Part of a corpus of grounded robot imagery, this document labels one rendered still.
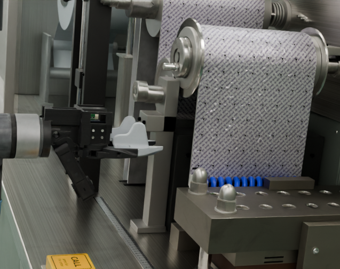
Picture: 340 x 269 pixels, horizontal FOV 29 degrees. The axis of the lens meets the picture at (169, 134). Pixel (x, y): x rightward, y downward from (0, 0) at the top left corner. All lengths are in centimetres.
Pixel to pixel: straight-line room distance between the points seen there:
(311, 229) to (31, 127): 48
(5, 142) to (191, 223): 33
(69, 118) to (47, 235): 27
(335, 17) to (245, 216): 53
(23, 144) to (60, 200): 40
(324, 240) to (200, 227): 21
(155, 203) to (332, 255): 37
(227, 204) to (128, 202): 46
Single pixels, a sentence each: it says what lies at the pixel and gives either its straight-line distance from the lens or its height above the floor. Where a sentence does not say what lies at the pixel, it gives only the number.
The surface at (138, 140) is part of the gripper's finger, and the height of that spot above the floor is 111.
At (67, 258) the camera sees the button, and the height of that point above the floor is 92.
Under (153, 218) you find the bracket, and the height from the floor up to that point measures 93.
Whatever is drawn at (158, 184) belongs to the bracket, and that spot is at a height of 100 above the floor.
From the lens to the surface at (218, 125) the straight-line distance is 124.
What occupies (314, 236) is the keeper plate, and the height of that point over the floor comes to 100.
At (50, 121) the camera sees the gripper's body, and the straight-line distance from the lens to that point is 113.
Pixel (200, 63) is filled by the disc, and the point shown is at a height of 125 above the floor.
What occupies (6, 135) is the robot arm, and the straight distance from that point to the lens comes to 110.
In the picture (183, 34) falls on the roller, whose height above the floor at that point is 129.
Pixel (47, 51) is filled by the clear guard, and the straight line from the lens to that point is 218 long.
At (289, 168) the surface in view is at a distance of 133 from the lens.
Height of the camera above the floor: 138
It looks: 12 degrees down
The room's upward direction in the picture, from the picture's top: 5 degrees clockwise
